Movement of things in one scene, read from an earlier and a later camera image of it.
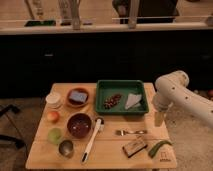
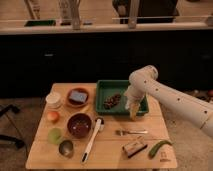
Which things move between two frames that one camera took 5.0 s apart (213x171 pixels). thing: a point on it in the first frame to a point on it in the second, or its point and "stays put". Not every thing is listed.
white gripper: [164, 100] to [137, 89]
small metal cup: [66, 148] stays put
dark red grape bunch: [112, 100] stays put
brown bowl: [77, 97] stays put
